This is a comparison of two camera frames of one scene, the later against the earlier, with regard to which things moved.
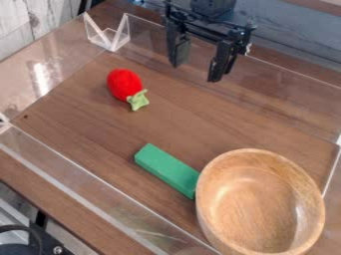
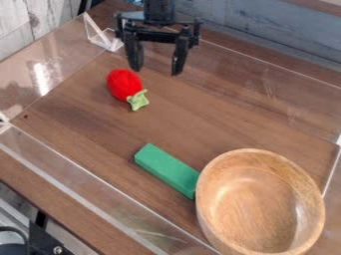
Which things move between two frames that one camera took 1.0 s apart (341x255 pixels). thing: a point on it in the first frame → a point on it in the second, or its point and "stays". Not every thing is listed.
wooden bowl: [259, 204] stays
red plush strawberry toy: [126, 87] stays
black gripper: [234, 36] → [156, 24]
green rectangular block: [173, 172] stays
